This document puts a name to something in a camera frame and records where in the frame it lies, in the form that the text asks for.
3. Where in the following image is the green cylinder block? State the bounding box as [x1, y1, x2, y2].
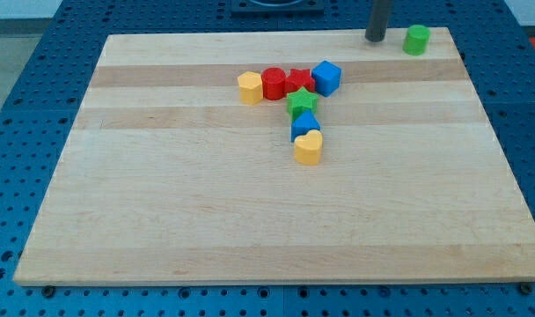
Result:
[402, 25, 431, 55]

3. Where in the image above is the yellow heart block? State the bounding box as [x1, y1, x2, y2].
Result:
[293, 129, 324, 166]

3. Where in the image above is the blue triangle block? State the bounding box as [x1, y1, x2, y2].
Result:
[290, 110, 320, 143]

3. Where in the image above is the green star block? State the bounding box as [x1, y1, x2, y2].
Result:
[286, 87, 319, 122]

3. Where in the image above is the yellow pentagon block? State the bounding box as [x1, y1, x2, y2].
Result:
[237, 71, 263, 105]

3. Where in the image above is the red cylinder block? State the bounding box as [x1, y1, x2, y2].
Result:
[260, 67, 286, 100]

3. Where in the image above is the red star block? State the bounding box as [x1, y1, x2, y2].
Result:
[284, 69, 316, 94]

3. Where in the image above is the blue cube block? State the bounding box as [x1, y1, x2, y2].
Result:
[311, 61, 342, 97]

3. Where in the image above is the wooden board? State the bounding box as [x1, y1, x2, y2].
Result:
[14, 27, 535, 286]

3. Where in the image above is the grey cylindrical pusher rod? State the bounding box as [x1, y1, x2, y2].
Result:
[365, 0, 393, 43]

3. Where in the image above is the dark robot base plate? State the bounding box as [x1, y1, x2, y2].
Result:
[230, 0, 326, 15]

